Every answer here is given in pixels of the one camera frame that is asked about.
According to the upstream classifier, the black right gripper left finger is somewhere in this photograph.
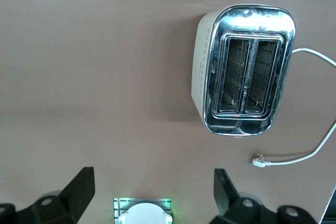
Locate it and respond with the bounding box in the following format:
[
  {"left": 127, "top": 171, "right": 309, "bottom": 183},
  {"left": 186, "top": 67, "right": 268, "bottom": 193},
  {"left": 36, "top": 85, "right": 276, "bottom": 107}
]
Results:
[{"left": 0, "top": 166, "right": 96, "bottom": 224}]

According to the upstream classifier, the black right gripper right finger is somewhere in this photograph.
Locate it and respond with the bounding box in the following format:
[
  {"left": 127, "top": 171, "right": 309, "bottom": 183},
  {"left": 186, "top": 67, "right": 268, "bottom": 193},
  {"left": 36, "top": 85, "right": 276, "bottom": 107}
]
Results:
[{"left": 212, "top": 168, "right": 319, "bottom": 224}]

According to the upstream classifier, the cream and chrome toaster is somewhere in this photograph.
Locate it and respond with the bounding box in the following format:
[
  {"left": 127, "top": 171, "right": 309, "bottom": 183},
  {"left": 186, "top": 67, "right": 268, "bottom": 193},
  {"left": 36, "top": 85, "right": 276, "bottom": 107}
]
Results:
[{"left": 192, "top": 3, "right": 297, "bottom": 140}]

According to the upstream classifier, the white toaster power cable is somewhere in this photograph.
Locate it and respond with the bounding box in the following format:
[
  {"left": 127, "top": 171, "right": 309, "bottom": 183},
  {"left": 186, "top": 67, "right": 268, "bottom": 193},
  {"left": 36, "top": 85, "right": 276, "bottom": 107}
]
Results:
[{"left": 251, "top": 47, "right": 336, "bottom": 168}]

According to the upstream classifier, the aluminium table frame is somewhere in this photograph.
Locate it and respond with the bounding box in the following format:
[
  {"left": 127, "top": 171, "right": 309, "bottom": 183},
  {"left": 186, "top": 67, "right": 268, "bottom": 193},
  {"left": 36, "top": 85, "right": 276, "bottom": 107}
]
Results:
[{"left": 320, "top": 184, "right": 336, "bottom": 224}]

